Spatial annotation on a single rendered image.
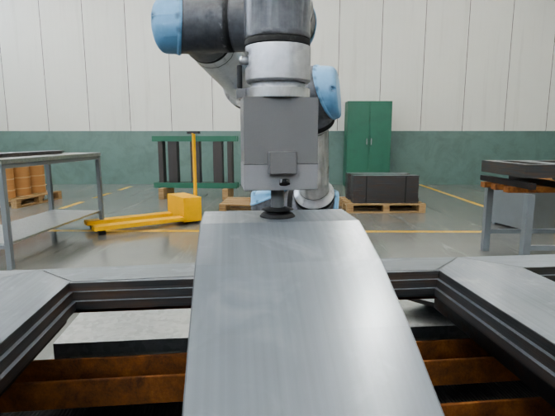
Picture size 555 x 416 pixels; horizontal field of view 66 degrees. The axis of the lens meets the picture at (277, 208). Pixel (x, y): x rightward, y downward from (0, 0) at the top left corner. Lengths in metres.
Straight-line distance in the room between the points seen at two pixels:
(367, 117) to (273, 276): 9.74
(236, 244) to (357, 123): 9.65
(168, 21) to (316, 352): 0.46
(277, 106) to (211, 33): 0.17
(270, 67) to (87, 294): 0.57
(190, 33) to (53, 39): 11.47
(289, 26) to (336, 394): 0.36
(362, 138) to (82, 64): 6.82
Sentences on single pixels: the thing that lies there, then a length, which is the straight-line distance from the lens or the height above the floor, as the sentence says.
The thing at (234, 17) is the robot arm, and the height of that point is 1.28.
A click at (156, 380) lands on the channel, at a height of 0.72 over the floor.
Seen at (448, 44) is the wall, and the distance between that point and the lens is 11.43.
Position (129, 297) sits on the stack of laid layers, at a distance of 0.86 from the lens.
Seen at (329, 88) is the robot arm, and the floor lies 1.23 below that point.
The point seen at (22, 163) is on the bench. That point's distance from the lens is 4.49.
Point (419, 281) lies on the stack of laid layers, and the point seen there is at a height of 0.84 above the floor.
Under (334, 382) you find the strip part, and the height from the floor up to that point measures 0.95.
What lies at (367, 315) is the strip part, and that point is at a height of 0.98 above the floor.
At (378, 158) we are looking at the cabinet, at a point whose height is 0.66.
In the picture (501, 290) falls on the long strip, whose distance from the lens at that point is 0.86.
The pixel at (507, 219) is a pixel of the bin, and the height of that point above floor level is 0.11.
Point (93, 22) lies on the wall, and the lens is 11.74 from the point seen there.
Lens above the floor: 1.12
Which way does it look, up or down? 9 degrees down
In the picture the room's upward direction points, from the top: straight up
